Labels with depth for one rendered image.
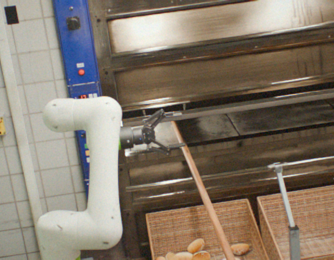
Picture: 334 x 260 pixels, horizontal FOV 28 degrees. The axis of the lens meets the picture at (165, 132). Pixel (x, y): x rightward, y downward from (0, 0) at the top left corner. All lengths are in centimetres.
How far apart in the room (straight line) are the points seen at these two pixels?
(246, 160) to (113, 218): 144
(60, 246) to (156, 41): 132
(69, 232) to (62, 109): 43
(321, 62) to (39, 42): 140
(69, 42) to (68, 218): 118
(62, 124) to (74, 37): 94
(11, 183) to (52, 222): 124
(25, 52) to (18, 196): 76
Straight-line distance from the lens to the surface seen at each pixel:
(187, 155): 333
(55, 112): 240
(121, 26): 332
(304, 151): 368
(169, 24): 333
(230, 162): 360
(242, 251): 363
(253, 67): 345
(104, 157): 233
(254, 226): 352
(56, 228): 233
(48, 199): 358
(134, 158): 350
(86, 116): 237
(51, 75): 336
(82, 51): 329
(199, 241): 359
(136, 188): 315
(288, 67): 349
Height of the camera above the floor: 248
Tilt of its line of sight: 20 degrees down
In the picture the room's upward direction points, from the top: 7 degrees counter-clockwise
